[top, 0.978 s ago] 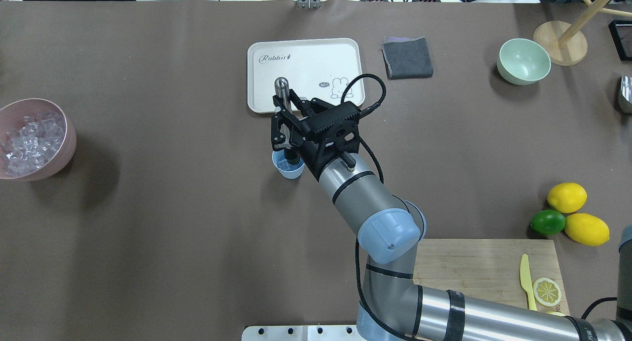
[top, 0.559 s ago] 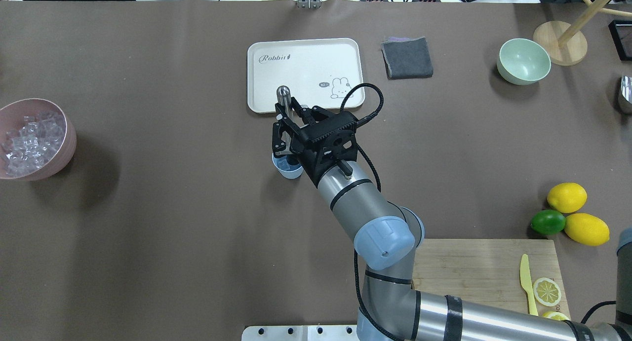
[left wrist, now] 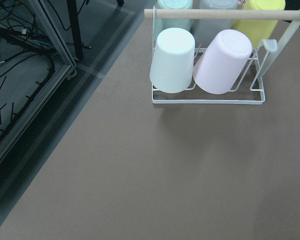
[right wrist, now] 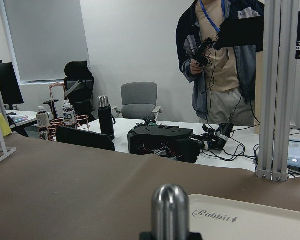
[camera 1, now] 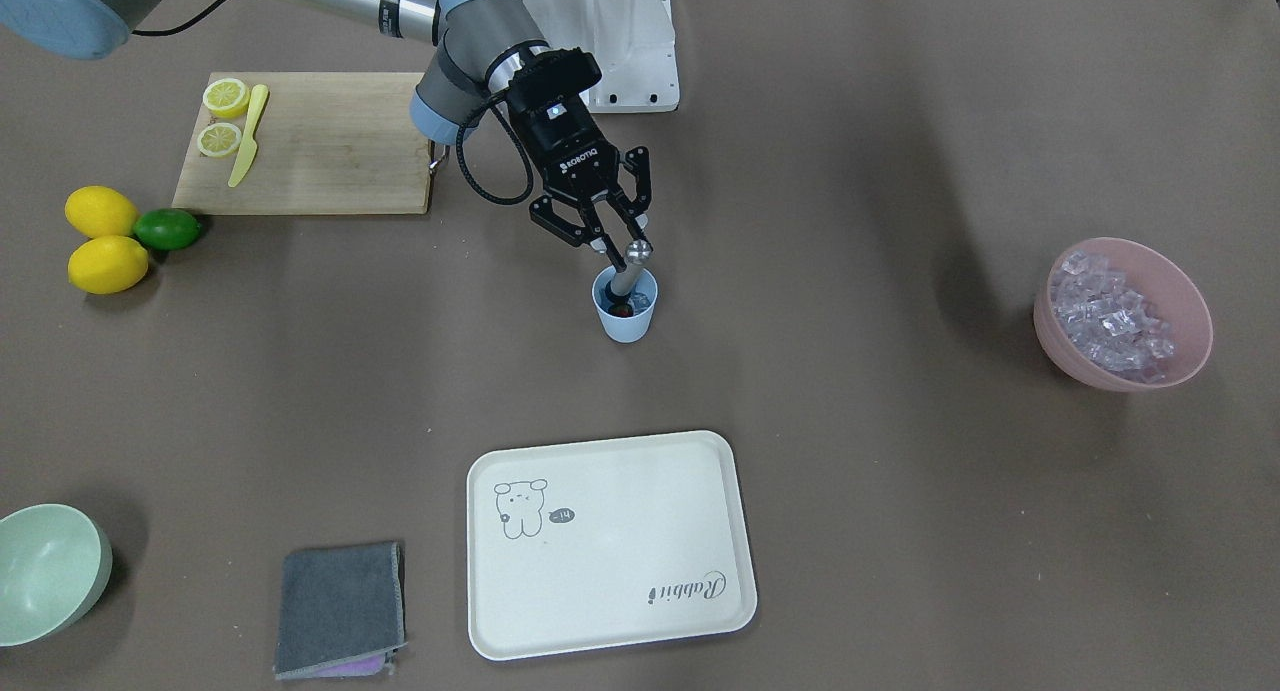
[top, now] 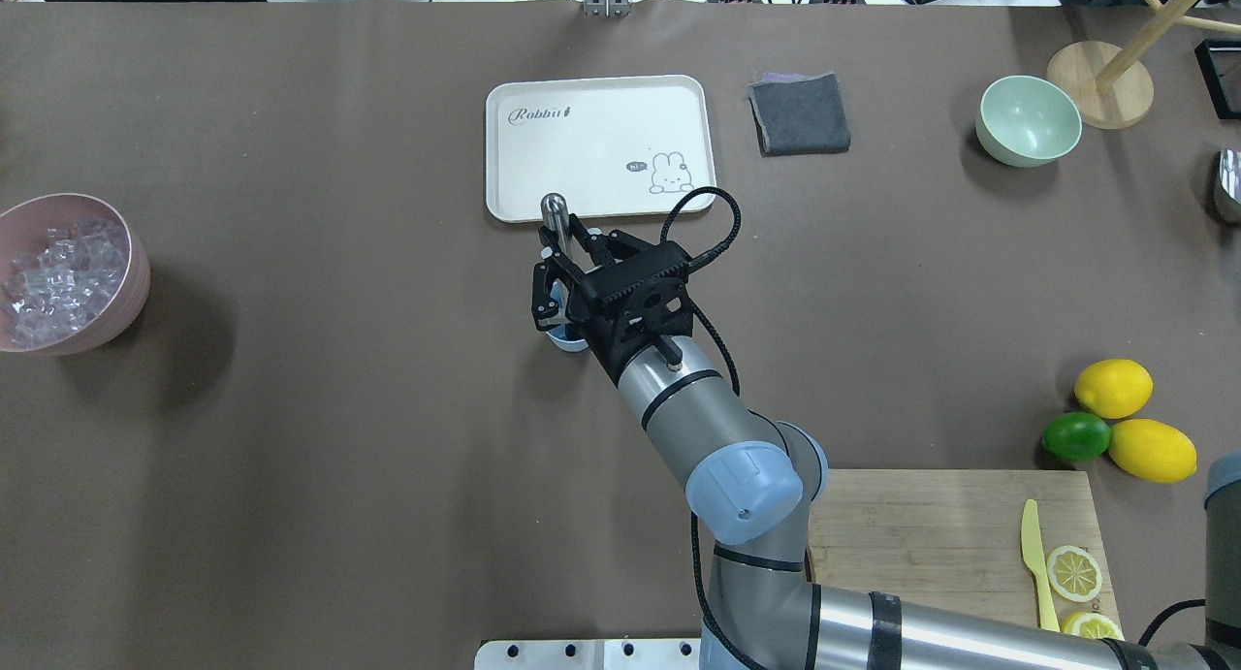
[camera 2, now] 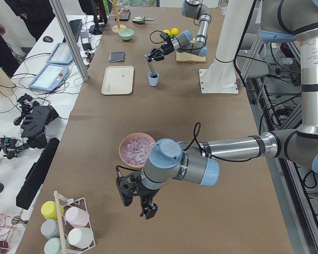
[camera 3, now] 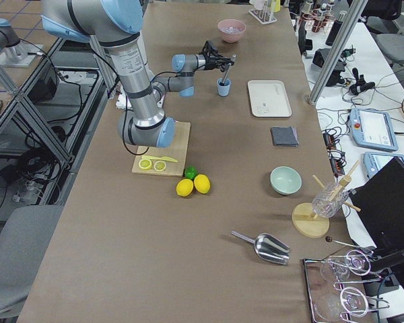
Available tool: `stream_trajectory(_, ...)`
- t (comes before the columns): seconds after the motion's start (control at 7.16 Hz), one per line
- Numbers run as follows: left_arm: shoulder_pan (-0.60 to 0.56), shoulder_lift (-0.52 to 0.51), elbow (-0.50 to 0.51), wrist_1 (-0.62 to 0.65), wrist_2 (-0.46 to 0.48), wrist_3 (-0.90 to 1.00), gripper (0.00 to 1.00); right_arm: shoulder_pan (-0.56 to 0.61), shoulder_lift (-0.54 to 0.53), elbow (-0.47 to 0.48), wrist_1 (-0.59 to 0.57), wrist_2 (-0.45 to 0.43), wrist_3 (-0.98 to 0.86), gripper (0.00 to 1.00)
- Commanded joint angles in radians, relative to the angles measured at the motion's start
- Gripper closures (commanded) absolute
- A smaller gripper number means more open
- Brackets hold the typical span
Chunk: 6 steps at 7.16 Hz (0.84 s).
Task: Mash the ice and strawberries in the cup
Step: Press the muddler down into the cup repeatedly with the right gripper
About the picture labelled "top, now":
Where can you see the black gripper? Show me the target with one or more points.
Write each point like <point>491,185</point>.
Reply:
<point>590,332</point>

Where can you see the light blue plastic cup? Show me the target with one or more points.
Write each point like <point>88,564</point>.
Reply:
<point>565,338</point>

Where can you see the steel muddler black tip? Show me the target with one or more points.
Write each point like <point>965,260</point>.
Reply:
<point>557,218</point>

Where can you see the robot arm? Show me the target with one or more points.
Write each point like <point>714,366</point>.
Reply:
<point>751,481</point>

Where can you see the pink bowl of ice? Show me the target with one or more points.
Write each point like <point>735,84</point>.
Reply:
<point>75,275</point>

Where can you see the cream rabbit tray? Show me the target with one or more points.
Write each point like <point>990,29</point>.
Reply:
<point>609,146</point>

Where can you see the grey folded cloth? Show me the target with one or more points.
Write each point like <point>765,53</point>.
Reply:
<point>796,116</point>

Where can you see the wooden cutting board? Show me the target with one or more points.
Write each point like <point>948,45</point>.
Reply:
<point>947,537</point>

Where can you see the mint green bowl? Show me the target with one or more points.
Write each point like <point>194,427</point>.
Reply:
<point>1026,122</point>

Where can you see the yellow plastic knife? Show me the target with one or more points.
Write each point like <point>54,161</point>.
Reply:
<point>1031,550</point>

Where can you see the green lime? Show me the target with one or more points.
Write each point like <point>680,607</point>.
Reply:
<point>1077,437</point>

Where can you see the yellow lemon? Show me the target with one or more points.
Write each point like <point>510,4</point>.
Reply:
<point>1114,388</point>
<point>1153,451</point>

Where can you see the wooden mug tree stand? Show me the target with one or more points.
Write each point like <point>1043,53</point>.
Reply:
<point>1109,85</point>

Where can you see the lemon slice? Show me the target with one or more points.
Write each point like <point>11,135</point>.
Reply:
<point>1092,625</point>
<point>1074,574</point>

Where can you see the black glass tray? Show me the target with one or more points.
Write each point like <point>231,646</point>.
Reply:
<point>1219,64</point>

